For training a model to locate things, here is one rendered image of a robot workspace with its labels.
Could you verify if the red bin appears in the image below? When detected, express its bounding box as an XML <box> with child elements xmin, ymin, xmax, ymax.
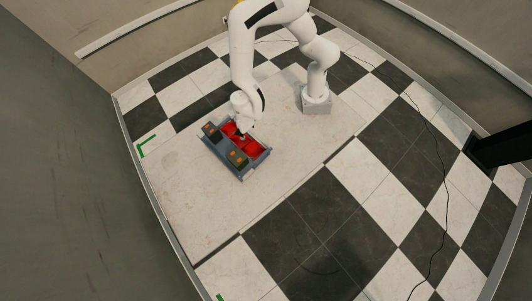
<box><xmin>231</xmin><ymin>133</ymin><xmax>253</xmax><ymax>150</ymax></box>
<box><xmin>220</xmin><ymin>121</ymin><xmax>237</xmax><ymax>139</ymax></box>
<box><xmin>242</xmin><ymin>140</ymin><xmax>265</xmax><ymax>161</ymax></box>

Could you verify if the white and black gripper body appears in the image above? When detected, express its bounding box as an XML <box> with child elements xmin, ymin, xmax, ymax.
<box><xmin>236</xmin><ymin>119</ymin><xmax>255</xmax><ymax>134</ymax></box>

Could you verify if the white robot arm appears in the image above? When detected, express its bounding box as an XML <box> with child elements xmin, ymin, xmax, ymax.
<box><xmin>228</xmin><ymin>0</ymin><xmax>340</xmax><ymax>123</ymax></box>

